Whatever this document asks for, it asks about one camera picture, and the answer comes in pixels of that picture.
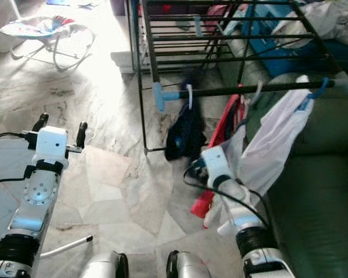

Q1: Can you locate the dark blue garment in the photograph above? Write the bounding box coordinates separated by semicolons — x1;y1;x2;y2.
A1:
164;72;206;163

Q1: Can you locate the white plastic hanger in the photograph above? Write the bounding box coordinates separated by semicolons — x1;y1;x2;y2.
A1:
252;81;266;106

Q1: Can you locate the blue plastic hanger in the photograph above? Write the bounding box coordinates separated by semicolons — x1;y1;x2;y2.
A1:
297;77;330;112

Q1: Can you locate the red and white garment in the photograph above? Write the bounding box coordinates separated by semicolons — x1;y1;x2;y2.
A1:
190;87;250;220

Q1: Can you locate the black metal drying rack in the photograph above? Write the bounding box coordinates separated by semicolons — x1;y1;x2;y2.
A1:
125;0;348;154

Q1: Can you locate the long white garment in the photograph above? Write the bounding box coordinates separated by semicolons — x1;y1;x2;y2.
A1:
203;74;314;237

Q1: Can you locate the light blue rod connector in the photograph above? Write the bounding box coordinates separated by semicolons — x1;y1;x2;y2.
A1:
153;82;182;112

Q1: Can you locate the white low slatted shelf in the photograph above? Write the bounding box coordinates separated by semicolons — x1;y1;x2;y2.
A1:
110;14;198;75

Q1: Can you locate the silver right robot leg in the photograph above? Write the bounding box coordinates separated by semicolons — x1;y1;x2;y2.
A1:
165;251;212;278

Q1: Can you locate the silver robot leg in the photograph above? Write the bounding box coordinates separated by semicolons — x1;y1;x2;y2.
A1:
165;251;212;278
81;251;128;278

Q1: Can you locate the thin white rod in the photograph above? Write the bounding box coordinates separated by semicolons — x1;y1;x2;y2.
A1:
39;235;95;259

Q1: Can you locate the dark green sofa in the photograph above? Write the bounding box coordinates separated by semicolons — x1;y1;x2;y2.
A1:
217;35;348;278

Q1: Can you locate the silver left robot leg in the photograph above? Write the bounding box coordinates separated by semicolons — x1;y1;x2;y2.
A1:
81;251;128;278

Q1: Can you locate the blue box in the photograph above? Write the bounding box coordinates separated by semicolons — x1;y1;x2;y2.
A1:
241;3;348;76

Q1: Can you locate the white crumpled cloth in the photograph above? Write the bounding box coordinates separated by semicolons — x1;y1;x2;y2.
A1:
273;0;348;50

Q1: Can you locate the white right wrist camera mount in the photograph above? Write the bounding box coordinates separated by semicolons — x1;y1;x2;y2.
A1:
200;145;233;186

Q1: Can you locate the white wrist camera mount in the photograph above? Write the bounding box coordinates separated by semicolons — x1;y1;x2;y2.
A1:
32;126;70;170
200;145;233;186

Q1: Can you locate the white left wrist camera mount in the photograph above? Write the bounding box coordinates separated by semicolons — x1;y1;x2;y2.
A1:
32;126;70;170

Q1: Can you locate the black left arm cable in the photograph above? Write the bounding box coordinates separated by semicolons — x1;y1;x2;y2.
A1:
0;175;31;191
0;131;27;147

